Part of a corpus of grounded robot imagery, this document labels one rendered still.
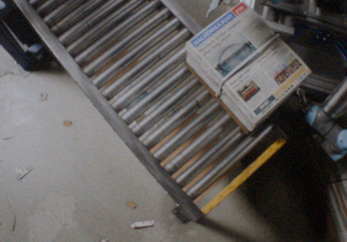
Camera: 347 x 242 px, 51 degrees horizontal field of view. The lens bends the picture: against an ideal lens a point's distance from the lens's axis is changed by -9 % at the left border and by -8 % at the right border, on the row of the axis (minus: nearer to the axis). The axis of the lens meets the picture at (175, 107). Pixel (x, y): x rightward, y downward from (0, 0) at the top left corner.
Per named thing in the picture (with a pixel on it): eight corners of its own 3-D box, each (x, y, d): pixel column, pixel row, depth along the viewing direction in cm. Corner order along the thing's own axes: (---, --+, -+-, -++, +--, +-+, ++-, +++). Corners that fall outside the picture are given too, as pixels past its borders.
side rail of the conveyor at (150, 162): (201, 213, 157) (204, 214, 145) (191, 222, 156) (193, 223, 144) (22, -4, 181) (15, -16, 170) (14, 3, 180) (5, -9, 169)
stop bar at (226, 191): (285, 142, 153) (287, 141, 151) (204, 216, 145) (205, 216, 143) (281, 136, 154) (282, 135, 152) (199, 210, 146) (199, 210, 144)
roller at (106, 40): (163, 7, 173) (163, 1, 168) (79, 71, 164) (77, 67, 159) (157, -1, 174) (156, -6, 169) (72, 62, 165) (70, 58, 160)
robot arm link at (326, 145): (352, 147, 148) (343, 151, 156) (334, 128, 150) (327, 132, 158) (339, 161, 146) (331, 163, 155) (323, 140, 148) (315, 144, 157)
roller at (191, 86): (224, 69, 166) (225, 65, 161) (136, 141, 157) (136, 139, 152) (215, 60, 166) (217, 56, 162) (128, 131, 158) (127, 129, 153)
